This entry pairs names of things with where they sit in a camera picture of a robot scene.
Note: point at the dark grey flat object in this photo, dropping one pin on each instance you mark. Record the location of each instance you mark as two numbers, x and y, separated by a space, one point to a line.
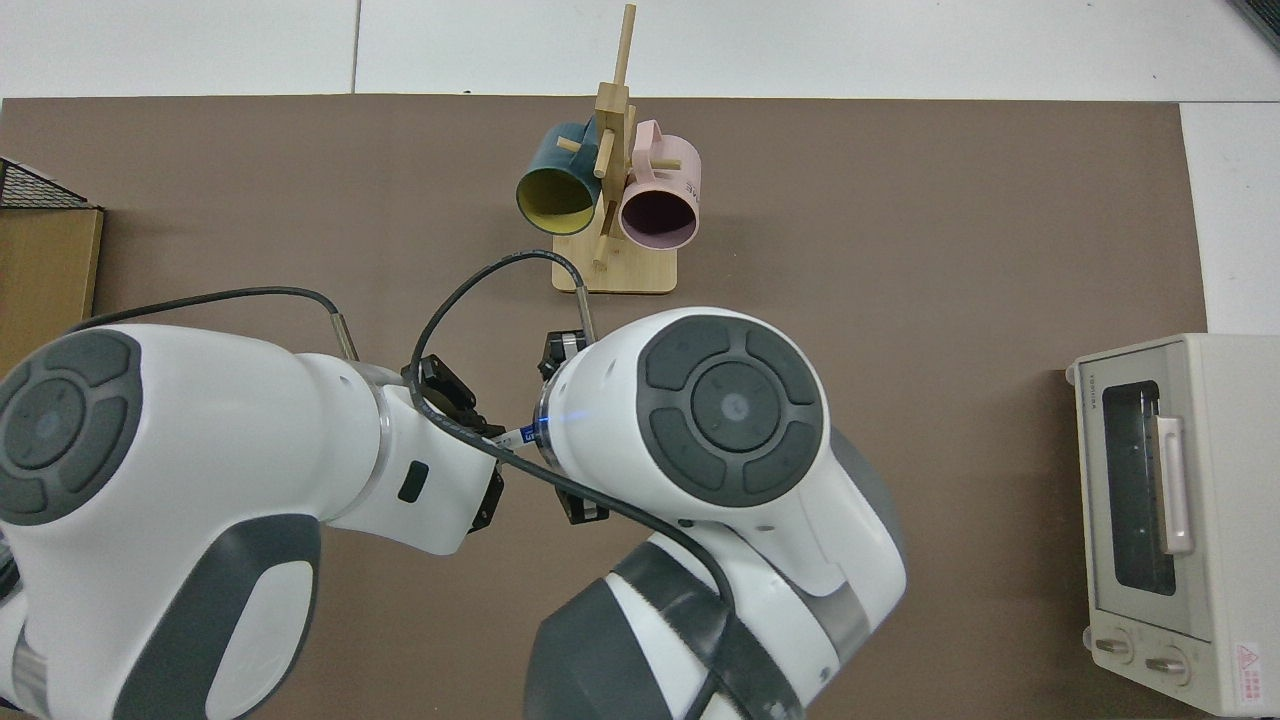
1262 20

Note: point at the blue and white marker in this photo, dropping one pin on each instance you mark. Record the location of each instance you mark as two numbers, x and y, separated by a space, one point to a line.
515 437

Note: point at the pink mug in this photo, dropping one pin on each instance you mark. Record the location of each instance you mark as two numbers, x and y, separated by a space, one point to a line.
665 165

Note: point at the brown table cloth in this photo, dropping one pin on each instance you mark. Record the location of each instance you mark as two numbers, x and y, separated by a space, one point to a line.
900 250

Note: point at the pale toaster oven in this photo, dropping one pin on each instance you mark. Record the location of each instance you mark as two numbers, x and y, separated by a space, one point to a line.
1200 520

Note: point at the dark teal mug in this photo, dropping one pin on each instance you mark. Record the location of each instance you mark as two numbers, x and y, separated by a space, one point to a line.
550 160

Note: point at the wooden cup stand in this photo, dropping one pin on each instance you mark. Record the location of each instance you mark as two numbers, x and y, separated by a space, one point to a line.
615 275

